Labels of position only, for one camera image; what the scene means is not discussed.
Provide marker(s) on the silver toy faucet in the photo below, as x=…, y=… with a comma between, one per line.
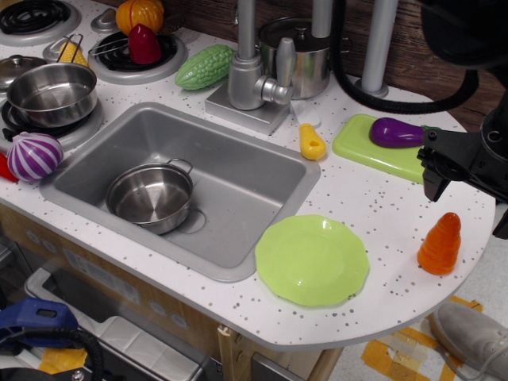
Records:
x=250, y=97

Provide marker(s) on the purple toy eggplant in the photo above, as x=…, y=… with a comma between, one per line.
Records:
x=391, y=133

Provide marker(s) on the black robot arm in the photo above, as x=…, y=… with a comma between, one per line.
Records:
x=473, y=35

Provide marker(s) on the orange toy carrot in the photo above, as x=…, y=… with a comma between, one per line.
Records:
x=439, y=250

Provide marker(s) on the red toy piece left edge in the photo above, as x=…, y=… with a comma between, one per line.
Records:
x=4, y=170

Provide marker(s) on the purple striped toy onion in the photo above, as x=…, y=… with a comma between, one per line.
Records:
x=34, y=156

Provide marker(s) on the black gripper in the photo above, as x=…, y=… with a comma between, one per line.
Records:
x=451, y=156

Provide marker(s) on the small steel pot in sink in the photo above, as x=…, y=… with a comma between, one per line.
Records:
x=155, y=197

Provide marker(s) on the blue clamp handle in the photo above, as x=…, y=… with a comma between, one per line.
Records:
x=36, y=313

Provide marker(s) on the dark red toy pepper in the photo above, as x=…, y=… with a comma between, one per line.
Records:
x=143, y=45

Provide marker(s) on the grey support pole right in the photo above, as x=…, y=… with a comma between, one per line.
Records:
x=379, y=41

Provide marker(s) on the orange toy pumpkin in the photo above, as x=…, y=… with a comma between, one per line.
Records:
x=149, y=13

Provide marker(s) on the steel pot lid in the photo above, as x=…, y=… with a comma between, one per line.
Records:
x=16, y=65

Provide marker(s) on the yellow toy corn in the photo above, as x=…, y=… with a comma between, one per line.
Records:
x=70, y=53

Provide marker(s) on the grey shoe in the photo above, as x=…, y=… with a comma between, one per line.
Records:
x=473, y=338

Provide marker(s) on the yellow toy squash piece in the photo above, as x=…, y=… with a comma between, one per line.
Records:
x=312, y=146

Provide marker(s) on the lidded steel pot behind faucet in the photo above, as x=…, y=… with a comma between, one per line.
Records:
x=312, y=68

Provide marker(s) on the steel pot on stove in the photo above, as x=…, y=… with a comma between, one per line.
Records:
x=54, y=95

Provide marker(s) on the grey support pole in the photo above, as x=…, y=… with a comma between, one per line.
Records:
x=379, y=41
x=321, y=18

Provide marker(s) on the green toy bitter gourd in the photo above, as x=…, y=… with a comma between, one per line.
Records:
x=205, y=68

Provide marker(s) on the green cutting board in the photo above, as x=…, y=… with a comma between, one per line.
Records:
x=353, y=143

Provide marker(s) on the light green plastic plate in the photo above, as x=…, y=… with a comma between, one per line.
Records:
x=312, y=260

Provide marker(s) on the grey toy sink basin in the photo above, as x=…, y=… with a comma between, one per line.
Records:
x=241, y=185

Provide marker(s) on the grey support pole middle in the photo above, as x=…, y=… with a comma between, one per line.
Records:
x=321, y=18

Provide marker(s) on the wire whisk utensil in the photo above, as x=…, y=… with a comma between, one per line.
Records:
x=120, y=45

